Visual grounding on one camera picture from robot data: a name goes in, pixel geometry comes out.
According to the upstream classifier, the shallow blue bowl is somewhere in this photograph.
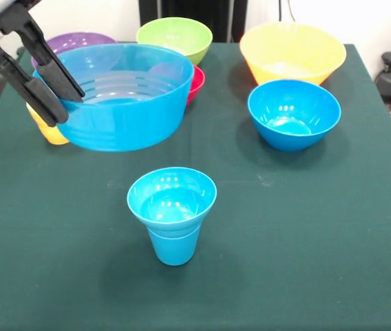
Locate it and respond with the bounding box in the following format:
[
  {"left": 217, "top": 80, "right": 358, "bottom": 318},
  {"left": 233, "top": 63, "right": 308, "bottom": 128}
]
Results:
[{"left": 32, "top": 43, "right": 196, "bottom": 153}]

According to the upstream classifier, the large blue bowl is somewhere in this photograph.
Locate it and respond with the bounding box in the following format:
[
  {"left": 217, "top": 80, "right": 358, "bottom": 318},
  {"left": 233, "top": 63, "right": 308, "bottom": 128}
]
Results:
[{"left": 247, "top": 79, "right": 342, "bottom": 152}]

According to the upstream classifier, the blue cup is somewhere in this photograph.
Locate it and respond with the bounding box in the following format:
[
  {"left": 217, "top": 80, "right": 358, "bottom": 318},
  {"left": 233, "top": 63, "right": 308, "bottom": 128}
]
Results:
[{"left": 146, "top": 222, "right": 203, "bottom": 267}]

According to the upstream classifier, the pink red bowl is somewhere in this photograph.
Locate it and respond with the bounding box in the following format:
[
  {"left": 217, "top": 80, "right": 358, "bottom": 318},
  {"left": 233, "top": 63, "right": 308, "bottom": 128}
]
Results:
[{"left": 185, "top": 65, "right": 205, "bottom": 106}]

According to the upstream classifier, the purple bowl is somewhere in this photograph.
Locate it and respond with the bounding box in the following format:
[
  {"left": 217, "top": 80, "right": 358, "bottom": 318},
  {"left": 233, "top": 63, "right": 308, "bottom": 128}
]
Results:
[{"left": 31, "top": 32, "right": 119, "bottom": 68}]

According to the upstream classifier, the yellow cup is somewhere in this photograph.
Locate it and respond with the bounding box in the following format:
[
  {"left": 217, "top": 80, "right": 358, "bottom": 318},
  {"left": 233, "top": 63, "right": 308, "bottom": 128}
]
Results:
[{"left": 26, "top": 101, "right": 70, "bottom": 146}]

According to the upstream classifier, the small ribbed teal bowl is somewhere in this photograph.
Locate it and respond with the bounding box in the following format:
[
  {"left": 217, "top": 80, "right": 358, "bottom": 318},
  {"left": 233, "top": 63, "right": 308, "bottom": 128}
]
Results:
[{"left": 126, "top": 166, "right": 218, "bottom": 239}]

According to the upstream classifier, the black wall cable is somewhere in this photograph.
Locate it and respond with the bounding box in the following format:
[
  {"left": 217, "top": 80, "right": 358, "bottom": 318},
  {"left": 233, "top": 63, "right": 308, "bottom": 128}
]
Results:
[{"left": 277, "top": 0, "right": 298, "bottom": 24}]

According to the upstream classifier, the large yellow bowl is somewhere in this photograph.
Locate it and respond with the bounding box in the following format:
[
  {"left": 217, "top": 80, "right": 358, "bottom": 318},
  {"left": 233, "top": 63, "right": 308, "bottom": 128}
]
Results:
[{"left": 239, "top": 22, "right": 348, "bottom": 87}]

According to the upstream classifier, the dark green tablecloth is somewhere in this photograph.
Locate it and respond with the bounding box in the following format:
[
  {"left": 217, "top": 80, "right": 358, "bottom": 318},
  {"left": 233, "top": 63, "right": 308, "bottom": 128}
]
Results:
[{"left": 0, "top": 40, "right": 391, "bottom": 331}]

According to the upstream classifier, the green bowl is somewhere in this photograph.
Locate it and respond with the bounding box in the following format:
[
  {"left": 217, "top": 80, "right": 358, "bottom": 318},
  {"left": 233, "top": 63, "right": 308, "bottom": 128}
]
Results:
[{"left": 136, "top": 17, "right": 214, "bottom": 66}]

